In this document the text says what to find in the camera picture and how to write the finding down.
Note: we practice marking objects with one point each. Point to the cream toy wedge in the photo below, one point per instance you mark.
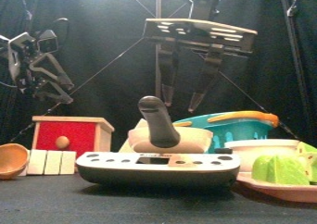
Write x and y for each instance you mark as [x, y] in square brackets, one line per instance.
[132, 138]

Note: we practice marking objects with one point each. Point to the white and black kitchen scale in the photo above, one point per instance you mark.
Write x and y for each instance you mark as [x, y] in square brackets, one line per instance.
[157, 169]

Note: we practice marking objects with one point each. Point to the white wooden block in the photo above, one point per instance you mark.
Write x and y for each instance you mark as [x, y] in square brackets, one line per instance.
[69, 162]
[37, 162]
[54, 162]

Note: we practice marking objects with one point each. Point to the red wooden drawer box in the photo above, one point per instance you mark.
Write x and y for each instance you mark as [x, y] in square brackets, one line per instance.
[74, 133]

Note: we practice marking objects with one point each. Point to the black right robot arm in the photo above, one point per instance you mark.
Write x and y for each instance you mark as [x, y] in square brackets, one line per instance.
[204, 4]

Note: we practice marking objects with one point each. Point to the wooden bowl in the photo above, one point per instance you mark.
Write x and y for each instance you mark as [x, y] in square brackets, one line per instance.
[11, 159]

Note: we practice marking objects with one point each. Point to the metal frame pole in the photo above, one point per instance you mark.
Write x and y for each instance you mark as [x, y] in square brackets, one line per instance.
[158, 67]

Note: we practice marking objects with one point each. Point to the white toy slice red dots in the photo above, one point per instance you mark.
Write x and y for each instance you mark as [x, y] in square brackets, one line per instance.
[311, 163]

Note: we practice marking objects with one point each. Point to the white mortar bowl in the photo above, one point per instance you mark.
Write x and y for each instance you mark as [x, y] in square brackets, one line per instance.
[194, 139]

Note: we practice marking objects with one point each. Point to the white round bowl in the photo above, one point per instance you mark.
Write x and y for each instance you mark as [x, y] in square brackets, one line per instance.
[260, 152]

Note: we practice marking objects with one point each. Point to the black slanted frame pole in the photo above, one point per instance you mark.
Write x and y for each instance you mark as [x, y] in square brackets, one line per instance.
[295, 55]

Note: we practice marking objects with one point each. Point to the lime green toy wedge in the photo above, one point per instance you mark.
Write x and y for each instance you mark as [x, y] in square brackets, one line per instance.
[287, 170]
[261, 167]

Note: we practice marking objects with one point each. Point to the grey pestle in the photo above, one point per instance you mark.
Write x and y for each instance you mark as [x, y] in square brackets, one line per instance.
[158, 122]

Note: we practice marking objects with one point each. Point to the pink plate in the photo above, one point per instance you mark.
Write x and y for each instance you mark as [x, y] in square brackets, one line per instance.
[280, 190]

